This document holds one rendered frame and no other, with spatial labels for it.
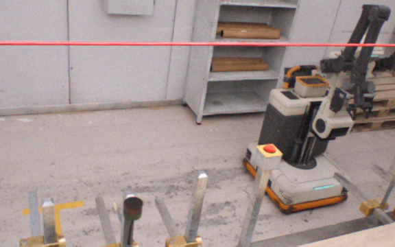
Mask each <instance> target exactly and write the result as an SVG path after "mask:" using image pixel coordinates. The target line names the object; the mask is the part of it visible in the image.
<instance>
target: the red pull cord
mask: <svg viewBox="0 0 395 247"><path fill-rule="evenodd" d="M0 45H80V46H269V47H395V45H380V44H281V43H85V42H0Z"/></svg>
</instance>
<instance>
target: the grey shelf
mask: <svg viewBox="0 0 395 247"><path fill-rule="evenodd" d="M300 2H301V0H197V4H196V9H195V19H194V24H193V34H192V41H191V43H281V44H291V40H292V37H293V34H294V29H295V26H296V21H297V18H298V13H299V9H300V5H301V3H300ZM217 21H236V22H253V23H267V25H271V26H272V29H280V36H279V37H278V39H277V40H269V39H242V38H221V36H220V34H215V33H216V29H217ZM289 48H290V47H269V46H191V50H190V56H189V66H188V71H187V81H186V86H185V92H184V101H183V104H182V105H183V106H184V107H185V106H187V104H188V105H189V106H190V107H191V109H192V110H193V112H194V113H195V114H196V115H197V121H196V124H197V125H201V121H202V115H214V114H220V113H247V112H257V111H265V110H266V107H267V105H268V104H269V102H268V99H269V96H270V91H271V90H272V89H278V87H279V84H280V82H281V79H282V76H283V71H284V68H285V63H286V60H287V55H288V53H289ZM259 53H260V54H259ZM212 58H262V63H267V70H261V71H224V72H210V67H211V59H212ZM251 89H252V90H251ZM186 103H187V104H186Z"/></svg>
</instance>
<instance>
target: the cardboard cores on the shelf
mask: <svg viewBox="0 0 395 247"><path fill-rule="evenodd" d="M215 34H220V36H221V38H242V39H269V40H277V39H278V37H279V36H280V29H272V26H271V25H267V23H253V22H236V21H217V29H216V33H215ZM261 70H267V63H262V58H212V59H211V67H210V72H224V71H261Z"/></svg>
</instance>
